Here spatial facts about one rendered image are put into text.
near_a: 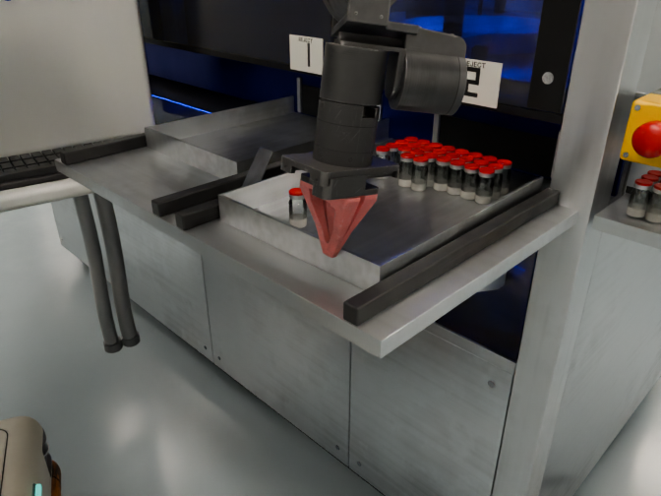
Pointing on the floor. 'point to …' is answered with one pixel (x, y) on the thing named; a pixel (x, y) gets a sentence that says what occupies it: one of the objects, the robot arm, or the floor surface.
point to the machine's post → (518, 421)
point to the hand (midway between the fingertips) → (330, 248)
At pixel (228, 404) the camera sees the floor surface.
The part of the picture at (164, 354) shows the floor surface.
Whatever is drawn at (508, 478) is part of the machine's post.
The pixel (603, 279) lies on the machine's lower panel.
